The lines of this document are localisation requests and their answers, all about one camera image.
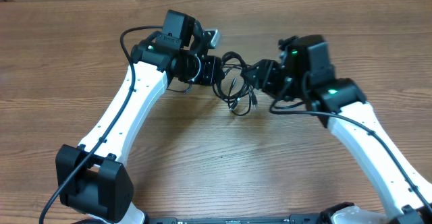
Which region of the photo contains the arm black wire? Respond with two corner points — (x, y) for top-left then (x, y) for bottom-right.
(269, 72), (432, 215)
(38, 25), (163, 224)

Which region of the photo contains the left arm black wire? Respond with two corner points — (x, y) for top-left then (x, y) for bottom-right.
(38, 25), (163, 224)

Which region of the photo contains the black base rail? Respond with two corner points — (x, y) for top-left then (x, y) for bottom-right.
(144, 214), (328, 224)

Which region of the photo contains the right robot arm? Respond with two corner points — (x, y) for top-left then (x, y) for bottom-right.
(241, 35), (431, 223)

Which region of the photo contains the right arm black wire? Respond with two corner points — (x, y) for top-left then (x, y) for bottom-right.
(269, 72), (432, 215)

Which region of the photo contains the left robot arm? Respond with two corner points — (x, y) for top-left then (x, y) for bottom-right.
(46, 10), (222, 223)

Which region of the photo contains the black usb cable long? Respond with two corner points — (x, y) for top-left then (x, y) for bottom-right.
(212, 51), (257, 117)

